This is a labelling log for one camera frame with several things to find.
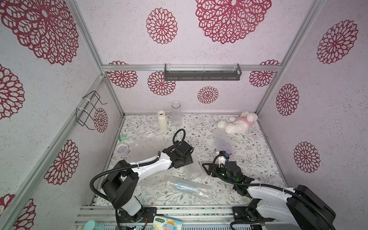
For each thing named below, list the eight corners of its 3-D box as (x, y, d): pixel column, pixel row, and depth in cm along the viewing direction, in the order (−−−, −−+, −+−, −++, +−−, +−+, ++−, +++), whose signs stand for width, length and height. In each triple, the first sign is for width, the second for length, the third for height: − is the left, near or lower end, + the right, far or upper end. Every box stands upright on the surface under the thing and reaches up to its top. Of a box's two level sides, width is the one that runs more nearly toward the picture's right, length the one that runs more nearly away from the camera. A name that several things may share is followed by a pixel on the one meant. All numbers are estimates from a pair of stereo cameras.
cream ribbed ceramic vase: (159, 132, 111) (156, 117, 97) (160, 126, 114) (157, 110, 101) (166, 132, 111) (164, 117, 97) (167, 126, 114) (165, 110, 101)
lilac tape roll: (116, 155, 98) (114, 153, 96) (119, 146, 103) (118, 143, 101) (129, 155, 98) (128, 153, 96) (131, 146, 103) (130, 143, 101)
